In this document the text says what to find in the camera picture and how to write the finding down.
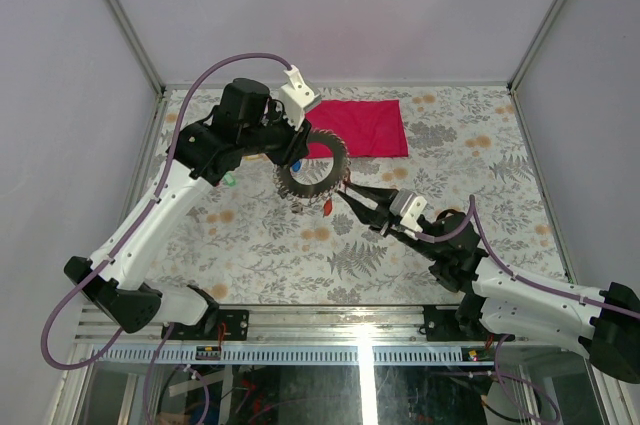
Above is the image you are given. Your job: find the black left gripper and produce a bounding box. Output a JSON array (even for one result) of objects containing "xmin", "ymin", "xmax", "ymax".
[{"xmin": 238, "ymin": 99, "xmax": 310, "ymax": 168}]

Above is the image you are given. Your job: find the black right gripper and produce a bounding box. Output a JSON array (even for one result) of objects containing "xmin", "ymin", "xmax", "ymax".
[{"xmin": 339, "ymin": 180, "xmax": 442, "ymax": 262}]

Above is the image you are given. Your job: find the grey disc with key rings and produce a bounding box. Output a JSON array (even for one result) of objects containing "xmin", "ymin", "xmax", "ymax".
[{"xmin": 274, "ymin": 130, "xmax": 350, "ymax": 215}]

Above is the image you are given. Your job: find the green tag key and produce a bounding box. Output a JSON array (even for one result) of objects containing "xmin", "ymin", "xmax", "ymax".
[{"xmin": 223, "ymin": 172, "xmax": 236, "ymax": 187}]

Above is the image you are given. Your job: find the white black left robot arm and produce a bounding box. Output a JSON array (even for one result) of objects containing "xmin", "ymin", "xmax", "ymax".
[{"xmin": 64, "ymin": 76, "xmax": 319, "ymax": 340}]

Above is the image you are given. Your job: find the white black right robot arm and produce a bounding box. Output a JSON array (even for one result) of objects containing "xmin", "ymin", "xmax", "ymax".
[{"xmin": 338, "ymin": 183, "xmax": 639, "ymax": 384}]

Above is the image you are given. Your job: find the red tag key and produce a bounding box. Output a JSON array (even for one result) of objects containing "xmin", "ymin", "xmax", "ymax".
[{"xmin": 323, "ymin": 199, "xmax": 333, "ymax": 217}]

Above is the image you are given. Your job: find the red folded cloth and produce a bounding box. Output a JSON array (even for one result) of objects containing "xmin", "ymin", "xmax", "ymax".
[{"xmin": 306, "ymin": 100, "xmax": 409, "ymax": 158}]

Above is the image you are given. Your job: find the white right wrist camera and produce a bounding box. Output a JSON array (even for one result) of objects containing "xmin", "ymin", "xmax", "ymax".
[{"xmin": 389, "ymin": 189, "xmax": 427, "ymax": 232}]

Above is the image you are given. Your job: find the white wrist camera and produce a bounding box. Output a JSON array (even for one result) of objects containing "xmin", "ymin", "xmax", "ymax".
[
  {"xmin": 389, "ymin": 189, "xmax": 427, "ymax": 232},
  {"xmin": 277, "ymin": 65, "xmax": 322, "ymax": 131}
]

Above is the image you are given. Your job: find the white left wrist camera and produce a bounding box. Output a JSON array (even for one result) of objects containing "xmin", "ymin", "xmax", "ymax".
[{"xmin": 277, "ymin": 65, "xmax": 322, "ymax": 131}]

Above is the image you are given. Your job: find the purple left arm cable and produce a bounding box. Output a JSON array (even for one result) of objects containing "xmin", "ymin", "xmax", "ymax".
[{"xmin": 40, "ymin": 53, "xmax": 296, "ymax": 371}]

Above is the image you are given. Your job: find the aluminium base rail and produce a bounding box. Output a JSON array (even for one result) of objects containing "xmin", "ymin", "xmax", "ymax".
[{"xmin": 73, "ymin": 302, "xmax": 615, "ymax": 346}]

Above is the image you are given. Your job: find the white slotted cable duct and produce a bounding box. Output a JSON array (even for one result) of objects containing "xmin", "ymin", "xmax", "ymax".
[{"xmin": 103, "ymin": 344, "xmax": 492, "ymax": 367}]

